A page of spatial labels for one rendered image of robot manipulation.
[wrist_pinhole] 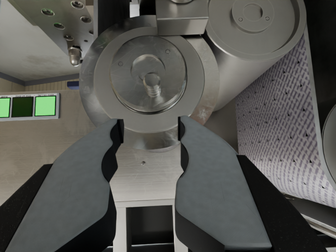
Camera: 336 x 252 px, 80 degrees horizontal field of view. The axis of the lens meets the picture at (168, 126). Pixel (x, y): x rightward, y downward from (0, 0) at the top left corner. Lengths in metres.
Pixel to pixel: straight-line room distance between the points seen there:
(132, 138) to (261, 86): 0.25
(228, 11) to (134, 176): 0.42
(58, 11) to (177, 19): 0.35
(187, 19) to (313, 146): 0.19
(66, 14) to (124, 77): 0.34
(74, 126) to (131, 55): 0.41
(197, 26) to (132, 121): 0.11
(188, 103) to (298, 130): 0.15
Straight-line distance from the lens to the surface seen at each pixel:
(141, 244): 0.66
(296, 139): 0.30
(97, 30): 0.27
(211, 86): 0.22
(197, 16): 0.22
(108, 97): 0.22
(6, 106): 0.69
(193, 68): 0.22
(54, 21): 0.56
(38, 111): 0.64
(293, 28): 0.29
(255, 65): 0.26
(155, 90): 0.17
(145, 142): 0.20
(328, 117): 0.28
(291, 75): 0.31
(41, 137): 0.63
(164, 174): 0.54
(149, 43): 0.21
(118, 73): 0.20
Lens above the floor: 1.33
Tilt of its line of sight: 8 degrees down
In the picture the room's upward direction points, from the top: 177 degrees clockwise
